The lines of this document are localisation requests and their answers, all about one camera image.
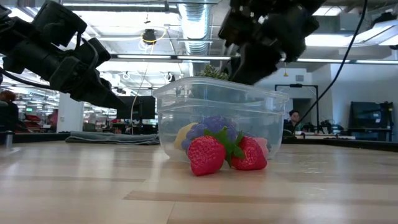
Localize black cable with plug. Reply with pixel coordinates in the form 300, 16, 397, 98
292, 0, 369, 131

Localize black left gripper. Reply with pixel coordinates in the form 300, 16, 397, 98
34, 0, 128, 110

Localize silver ventilation duct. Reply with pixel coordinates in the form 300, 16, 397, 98
177, 1, 215, 55

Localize black monitor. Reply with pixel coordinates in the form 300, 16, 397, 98
116, 95, 156, 121
349, 101, 394, 130

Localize black metal stand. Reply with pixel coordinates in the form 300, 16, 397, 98
275, 83, 320, 133

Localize green potted plant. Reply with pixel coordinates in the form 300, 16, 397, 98
198, 64, 233, 82

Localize red strawberry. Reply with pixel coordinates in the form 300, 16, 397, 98
187, 126, 233, 177
228, 130, 268, 171

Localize person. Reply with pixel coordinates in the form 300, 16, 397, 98
283, 109, 302, 133
0, 90, 19, 133

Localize yellow lemon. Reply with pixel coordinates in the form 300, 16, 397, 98
173, 121, 200, 151

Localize ceiling light strip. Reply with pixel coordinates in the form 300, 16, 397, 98
115, 54, 233, 61
297, 58, 398, 65

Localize black overhead camera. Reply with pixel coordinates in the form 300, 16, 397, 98
142, 28, 157, 45

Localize clear plastic tupperware container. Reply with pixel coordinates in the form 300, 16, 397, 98
152, 77, 290, 162

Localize purple grape bunch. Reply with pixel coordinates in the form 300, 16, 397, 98
181, 114, 239, 152

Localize pink peach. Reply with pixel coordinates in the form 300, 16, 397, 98
253, 136, 270, 160

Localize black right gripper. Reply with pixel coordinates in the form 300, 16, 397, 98
219, 0, 326, 86

